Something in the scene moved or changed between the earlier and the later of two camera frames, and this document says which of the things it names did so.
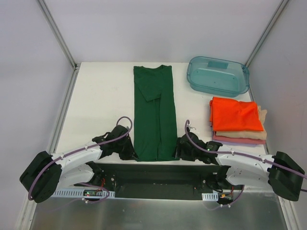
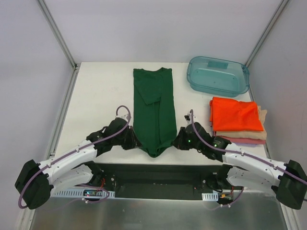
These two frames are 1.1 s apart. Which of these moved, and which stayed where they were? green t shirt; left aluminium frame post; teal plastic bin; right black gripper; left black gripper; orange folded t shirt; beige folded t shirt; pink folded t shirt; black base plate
Moved: right black gripper; green t shirt; left black gripper
Stayed: pink folded t shirt; left aluminium frame post; teal plastic bin; black base plate; beige folded t shirt; orange folded t shirt
